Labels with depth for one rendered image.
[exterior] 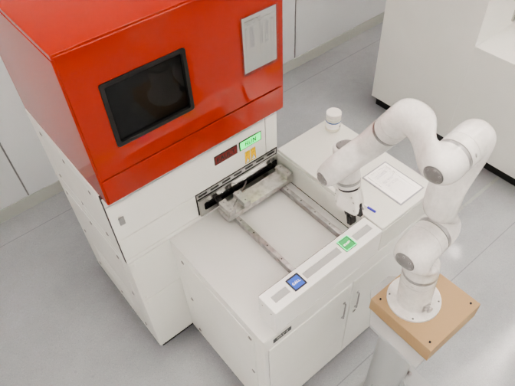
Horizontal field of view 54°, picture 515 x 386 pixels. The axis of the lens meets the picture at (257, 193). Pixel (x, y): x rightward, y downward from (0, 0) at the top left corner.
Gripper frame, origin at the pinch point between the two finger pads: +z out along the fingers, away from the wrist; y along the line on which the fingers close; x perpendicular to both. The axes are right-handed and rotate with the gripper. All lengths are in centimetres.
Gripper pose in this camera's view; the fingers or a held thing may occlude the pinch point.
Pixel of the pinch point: (351, 218)
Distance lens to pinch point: 182.5
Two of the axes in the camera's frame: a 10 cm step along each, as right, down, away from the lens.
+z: 1.7, 7.7, 6.1
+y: 6.2, 4.0, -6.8
